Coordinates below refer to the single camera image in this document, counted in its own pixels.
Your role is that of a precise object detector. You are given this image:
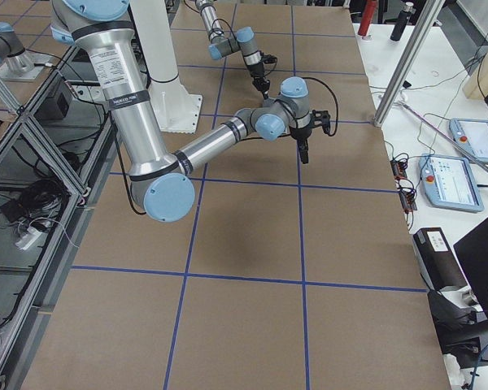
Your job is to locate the black power adapter box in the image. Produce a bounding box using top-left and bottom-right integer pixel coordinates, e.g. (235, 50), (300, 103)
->
(412, 227), (468, 292)

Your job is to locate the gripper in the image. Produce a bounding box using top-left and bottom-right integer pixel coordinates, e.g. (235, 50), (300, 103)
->
(290, 123), (313, 164)
(247, 63), (270, 100)

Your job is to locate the white power strip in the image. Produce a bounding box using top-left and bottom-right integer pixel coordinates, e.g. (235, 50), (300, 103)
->
(15, 227), (41, 250)

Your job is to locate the red bottle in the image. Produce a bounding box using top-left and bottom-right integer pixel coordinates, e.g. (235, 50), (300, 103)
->
(357, 0), (378, 38)

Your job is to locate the aluminium frame post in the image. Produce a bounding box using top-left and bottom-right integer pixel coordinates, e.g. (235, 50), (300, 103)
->
(373, 0), (445, 128)

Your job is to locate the far teach pendant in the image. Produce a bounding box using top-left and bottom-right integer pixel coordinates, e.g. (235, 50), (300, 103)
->
(449, 118), (488, 163)

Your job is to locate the near teach pendant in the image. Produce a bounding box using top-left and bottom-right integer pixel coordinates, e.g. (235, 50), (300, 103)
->
(419, 154), (484, 213)

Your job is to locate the black bottle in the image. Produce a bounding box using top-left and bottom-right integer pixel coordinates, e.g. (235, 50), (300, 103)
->
(390, 2), (414, 41)

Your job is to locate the black monitor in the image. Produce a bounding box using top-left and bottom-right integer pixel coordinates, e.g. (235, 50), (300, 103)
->
(428, 218), (488, 368)

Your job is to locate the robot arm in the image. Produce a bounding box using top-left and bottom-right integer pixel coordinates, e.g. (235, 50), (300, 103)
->
(51, 1), (315, 223)
(195, 0), (277, 101)

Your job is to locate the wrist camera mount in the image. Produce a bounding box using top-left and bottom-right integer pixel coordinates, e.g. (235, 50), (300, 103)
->
(309, 110), (331, 137)
(261, 53), (277, 64)

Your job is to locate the teach pendant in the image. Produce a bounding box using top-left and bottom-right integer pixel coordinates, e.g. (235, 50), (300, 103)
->
(419, 154), (484, 213)
(449, 118), (488, 163)

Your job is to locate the electronics board with wires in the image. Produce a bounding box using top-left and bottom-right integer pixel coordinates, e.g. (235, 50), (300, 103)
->
(390, 153), (417, 219)

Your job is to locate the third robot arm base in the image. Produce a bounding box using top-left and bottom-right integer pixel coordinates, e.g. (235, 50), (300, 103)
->
(0, 22), (42, 82)

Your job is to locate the reacher grabber tool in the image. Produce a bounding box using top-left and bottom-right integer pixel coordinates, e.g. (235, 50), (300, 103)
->
(394, 101), (488, 199)

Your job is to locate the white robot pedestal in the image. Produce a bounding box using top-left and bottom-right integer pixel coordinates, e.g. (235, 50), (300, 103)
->
(130, 0), (203, 134)

